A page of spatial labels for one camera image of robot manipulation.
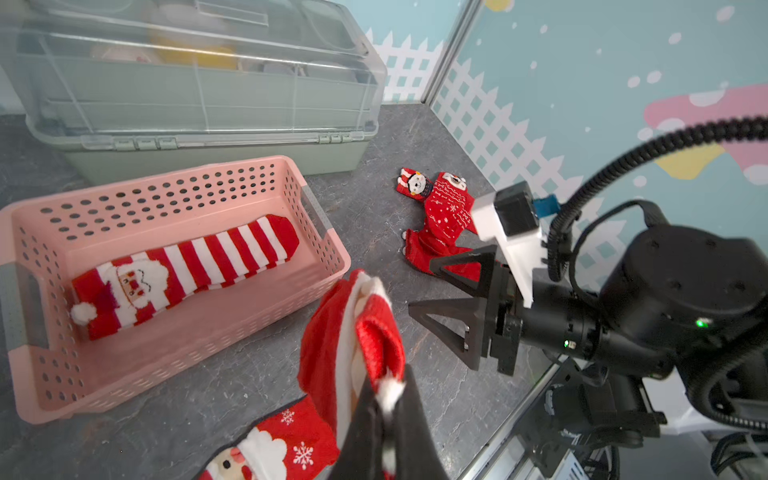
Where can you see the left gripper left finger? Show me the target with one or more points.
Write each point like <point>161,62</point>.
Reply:
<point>361,454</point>

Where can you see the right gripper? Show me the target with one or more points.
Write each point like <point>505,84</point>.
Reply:
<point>472,328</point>

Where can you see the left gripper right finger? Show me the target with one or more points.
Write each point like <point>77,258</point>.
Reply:
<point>416,456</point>

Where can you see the red snowflake santa sock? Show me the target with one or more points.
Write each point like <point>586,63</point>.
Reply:
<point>352,342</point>
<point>293,443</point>

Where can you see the red white striped santa sock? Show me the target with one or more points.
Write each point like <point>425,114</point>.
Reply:
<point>131,290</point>

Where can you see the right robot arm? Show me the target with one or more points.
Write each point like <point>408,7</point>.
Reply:
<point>679,301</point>

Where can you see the red snowman sock pair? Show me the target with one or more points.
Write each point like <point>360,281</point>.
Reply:
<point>447,207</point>

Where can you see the pink perforated plastic basket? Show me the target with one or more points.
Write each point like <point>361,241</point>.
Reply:
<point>56,370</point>

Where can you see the clear lidded storage box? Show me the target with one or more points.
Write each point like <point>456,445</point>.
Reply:
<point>127,89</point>

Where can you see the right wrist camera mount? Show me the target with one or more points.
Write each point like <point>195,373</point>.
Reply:
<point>510,218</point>

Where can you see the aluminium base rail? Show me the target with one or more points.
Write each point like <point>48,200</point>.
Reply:
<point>520,447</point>

